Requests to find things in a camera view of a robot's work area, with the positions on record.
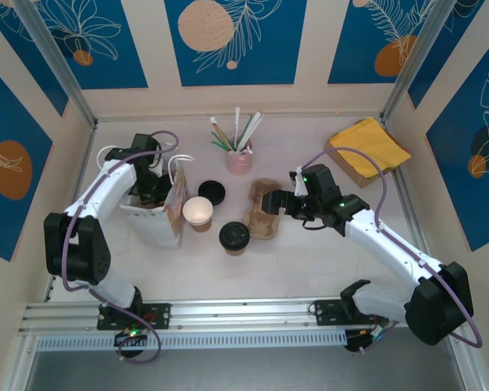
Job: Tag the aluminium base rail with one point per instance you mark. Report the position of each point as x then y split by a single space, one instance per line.
244 313

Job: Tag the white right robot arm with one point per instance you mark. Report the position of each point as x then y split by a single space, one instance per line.
391 244

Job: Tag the aluminium frame post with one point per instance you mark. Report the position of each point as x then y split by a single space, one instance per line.
411 61
60 61

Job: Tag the green straw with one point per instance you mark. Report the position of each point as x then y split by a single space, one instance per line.
220 146
246 128

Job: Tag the arm base electronics board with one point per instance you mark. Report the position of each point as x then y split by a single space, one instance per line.
377 335
131 335

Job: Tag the white wrapped straw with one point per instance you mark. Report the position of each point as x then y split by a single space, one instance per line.
237 126
254 124

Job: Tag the pink straw holder cup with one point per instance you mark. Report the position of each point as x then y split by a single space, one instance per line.
240 163

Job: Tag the aluminium table edge rail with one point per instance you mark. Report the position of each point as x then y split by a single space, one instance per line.
409 212
88 142

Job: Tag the brown cardboard cup carrier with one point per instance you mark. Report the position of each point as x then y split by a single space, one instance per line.
261 228

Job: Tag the brown paper straw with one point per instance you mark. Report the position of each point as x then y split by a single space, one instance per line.
221 132

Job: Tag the yellow napkin stack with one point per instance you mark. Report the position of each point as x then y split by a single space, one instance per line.
391 142

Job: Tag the brown napkin stack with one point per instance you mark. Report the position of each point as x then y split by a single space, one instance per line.
335 152

